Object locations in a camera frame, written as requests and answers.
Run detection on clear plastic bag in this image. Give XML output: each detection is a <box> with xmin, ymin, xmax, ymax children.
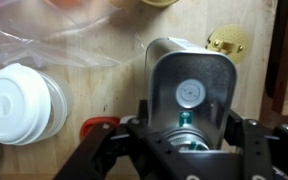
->
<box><xmin>0</xmin><ymin>0</ymin><xmax>142</xmax><ymax>70</ymax></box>

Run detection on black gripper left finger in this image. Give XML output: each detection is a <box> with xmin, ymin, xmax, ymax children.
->
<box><xmin>53</xmin><ymin>99</ymin><xmax>165</xmax><ymax>180</ymax></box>

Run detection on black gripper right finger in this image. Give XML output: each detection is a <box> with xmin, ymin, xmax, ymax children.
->
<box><xmin>223</xmin><ymin>109</ymin><xmax>288</xmax><ymax>180</ymax></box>

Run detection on wooden chair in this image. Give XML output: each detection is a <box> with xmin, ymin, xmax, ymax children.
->
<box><xmin>264</xmin><ymin>0</ymin><xmax>288</xmax><ymax>117</ymax></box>

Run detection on gold perforated strainer disc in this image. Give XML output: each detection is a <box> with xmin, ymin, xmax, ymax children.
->
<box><xmin>206</xmin><ymin>23</ymin><xmax>249</xmax><ymax>65</ymax></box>

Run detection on small red lid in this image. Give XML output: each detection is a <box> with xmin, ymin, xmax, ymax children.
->
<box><xmin>79</xmin><ymin>115</ymin><xmax>122</xmax><ymax>142</ymax></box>

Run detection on silver rectangular metal can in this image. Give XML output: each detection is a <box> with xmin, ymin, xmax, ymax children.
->
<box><xmin>144</xmin><ymin>36</ymin><xmax>238</xmax><ymax>152</ymax></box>

